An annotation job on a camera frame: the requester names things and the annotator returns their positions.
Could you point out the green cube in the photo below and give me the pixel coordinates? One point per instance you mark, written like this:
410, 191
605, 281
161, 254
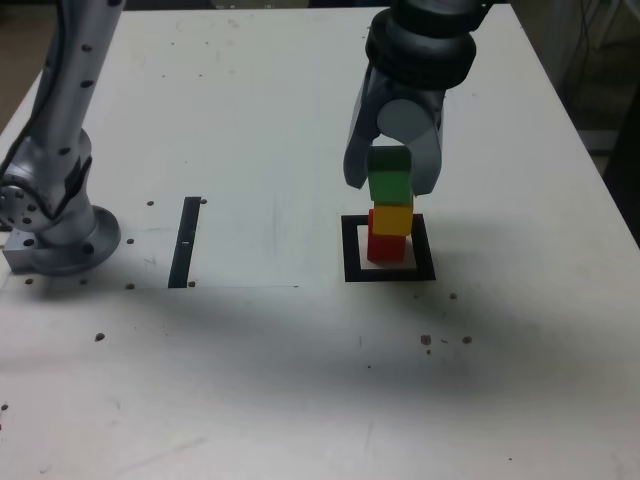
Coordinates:
390, 185

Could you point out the red cube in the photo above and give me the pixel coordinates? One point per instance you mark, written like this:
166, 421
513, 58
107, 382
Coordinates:
385, 247

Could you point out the black tape strip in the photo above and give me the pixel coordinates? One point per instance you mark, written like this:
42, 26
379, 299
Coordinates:
184, 240

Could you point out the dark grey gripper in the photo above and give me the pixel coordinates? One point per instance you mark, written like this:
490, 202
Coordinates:
410, 92

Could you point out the black tape square outline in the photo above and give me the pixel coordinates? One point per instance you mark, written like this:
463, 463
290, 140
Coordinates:
427, 250

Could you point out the yellow cube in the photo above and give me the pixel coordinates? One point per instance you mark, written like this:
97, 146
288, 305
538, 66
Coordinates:
395, 220

